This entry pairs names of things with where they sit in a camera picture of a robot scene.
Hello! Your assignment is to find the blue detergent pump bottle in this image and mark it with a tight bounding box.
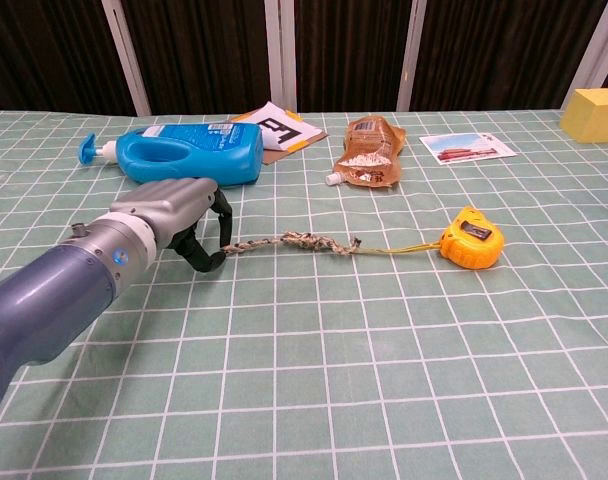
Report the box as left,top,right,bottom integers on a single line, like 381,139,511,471
79,122,265,189

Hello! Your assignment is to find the green checkered tablecloth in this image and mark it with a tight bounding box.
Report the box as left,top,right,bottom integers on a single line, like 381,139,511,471
0,107,608,480

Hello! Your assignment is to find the yellow cube block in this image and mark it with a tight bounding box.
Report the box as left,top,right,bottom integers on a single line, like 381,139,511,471
559,88,608,145

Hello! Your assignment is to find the amber refill pouch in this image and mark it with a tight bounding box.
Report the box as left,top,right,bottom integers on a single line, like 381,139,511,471
325,117,407,189

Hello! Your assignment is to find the cardboard with marker sheet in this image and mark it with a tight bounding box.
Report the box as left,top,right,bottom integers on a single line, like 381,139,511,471
227,101,328,166

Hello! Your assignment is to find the braided camouflage rope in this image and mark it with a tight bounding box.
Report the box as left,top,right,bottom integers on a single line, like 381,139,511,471
220,230,444,260

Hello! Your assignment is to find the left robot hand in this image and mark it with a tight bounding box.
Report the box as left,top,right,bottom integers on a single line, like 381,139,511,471
109,177,234,274

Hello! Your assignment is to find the yellow tape measure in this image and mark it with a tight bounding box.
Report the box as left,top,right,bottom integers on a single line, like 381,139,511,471
440,205,506,270

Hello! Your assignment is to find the white frame post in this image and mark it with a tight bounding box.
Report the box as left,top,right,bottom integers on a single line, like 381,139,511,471
563,0,608,109
263,0,299,114
396,0,428,112
101,0,152,117

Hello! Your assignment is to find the photo postcard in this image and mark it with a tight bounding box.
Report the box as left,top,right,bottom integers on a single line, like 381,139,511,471
419,132,516,165

